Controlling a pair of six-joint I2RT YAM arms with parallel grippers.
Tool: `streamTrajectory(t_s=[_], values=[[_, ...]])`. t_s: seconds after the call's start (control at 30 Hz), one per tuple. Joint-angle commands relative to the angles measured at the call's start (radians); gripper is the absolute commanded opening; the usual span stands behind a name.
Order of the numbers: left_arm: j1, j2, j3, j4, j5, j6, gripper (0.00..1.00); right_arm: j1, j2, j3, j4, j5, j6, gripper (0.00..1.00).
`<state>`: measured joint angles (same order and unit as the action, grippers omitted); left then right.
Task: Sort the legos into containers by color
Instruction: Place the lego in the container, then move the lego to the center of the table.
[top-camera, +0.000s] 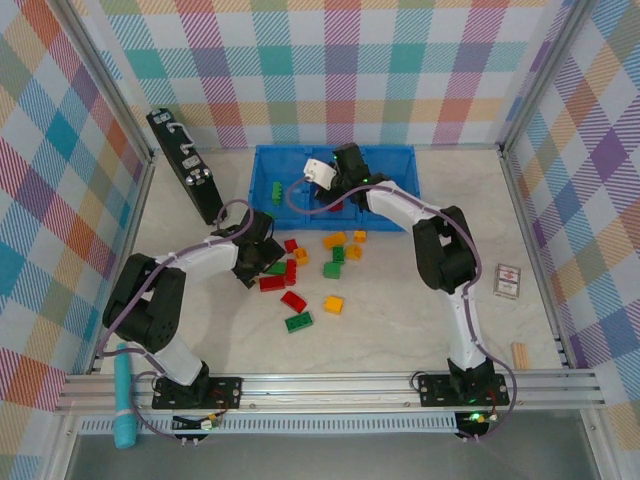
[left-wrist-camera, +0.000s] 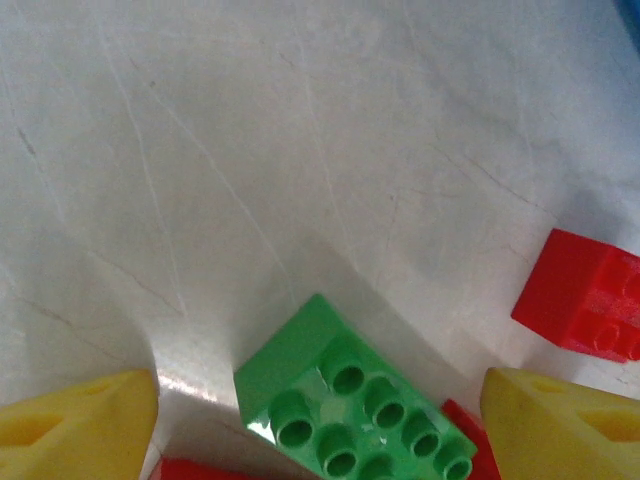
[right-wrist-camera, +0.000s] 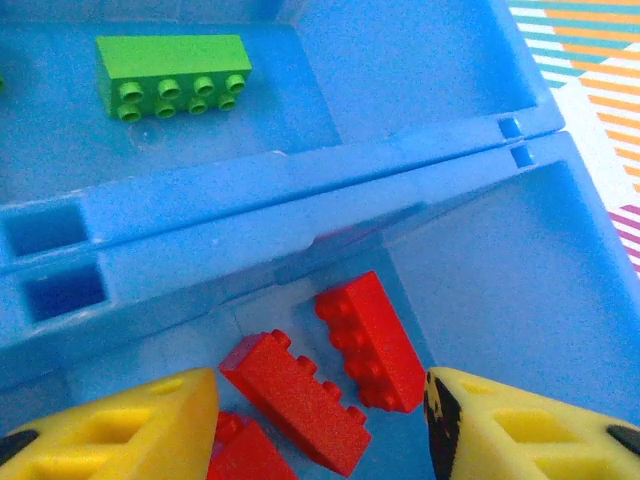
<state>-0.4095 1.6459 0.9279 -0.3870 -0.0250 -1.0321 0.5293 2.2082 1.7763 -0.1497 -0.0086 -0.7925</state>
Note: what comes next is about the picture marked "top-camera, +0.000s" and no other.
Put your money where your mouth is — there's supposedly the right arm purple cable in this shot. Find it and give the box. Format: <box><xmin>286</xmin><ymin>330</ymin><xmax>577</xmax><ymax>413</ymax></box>
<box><xmin>285</xmin><ymin>174</ymin><xmax>521</xmax><ymax>444</ymax></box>

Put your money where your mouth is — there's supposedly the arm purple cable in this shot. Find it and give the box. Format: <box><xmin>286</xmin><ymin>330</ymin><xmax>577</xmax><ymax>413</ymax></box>
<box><xmin>97</xmin><ymin>198</ymin><xmax>254</xmax><ymax>444</ymax></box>
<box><xmin>285</xmin><ymin>174</ymin><xmax>521</xmax><ymax>444</ymax></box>

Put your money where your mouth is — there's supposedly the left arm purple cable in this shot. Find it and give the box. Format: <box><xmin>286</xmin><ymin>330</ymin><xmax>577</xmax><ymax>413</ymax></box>
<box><xmin>97</xmin><ymin>198</ymin><xmax>254</xmax><ymax>444</ymax></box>

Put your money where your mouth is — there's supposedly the playing card box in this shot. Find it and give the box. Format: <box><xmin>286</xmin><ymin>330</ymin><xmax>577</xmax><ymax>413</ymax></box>
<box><xmin>492</xmin><ymin>263</ymin><xmax>522</xmax><ymax>301</ymax></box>

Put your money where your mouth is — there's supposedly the white slotted cable duct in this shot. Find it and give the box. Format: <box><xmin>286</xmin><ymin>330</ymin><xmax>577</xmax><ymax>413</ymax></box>
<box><xmin>78</xmin><ymin>412</ymin><xmax>459</xmax><ymax>435</ymax></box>

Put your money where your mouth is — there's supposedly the aluminium frame post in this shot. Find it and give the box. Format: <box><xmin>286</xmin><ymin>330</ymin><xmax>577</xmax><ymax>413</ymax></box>
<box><xmin>498</xmin><ymin>0</ymin><xmax>599</xmax><ymax>159</ymax></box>
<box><xmin>58</xmin><ymin>0</ymin><xmax>157</xmax><ymax>162</ymax></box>

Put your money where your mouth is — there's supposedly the aluminium base frame rail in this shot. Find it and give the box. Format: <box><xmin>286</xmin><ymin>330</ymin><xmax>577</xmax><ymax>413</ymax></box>
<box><xmin>53</xmin><ymin>370</ymin><xmax>607</xmax><ymax>415</ymax></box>

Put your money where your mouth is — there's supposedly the aluminium side frame rail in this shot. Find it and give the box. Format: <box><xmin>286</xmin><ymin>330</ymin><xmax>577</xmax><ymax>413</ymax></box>
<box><xmin>499</xmin><ymin>147</ymin><xmax>581</xmax><ymax>371</ymax></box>
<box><xmin>87</xmin><ymin>152</ymin><xmax>157</xmax><ymax>375</ymax></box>

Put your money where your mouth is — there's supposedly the teal foam cylinder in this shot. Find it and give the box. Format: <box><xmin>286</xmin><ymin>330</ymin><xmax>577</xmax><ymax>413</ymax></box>
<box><xmin>112</xmin><ymin>342</ymin><xmax>139</xmax><ymax>450</ymax></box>

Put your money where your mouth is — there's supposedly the black box with buttons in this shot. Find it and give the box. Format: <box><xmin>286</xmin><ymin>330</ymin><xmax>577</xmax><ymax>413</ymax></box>
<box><xmin>146</xmin><ymin>107</ymin><xmax>226</xmax><ymax>226</ymax></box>

